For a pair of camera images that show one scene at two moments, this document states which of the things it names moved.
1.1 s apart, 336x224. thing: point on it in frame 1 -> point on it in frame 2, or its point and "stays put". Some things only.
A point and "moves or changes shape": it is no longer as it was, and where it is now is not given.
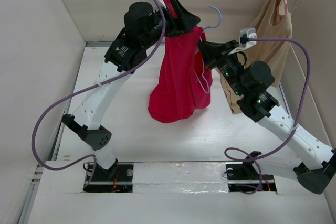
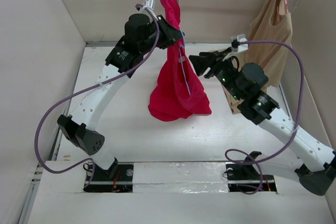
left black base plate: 118,178 stays put
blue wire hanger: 203,76 -> 181,60
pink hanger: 286,7 stays put
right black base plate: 243,177 stays put
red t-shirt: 185,83 moves or changes shape
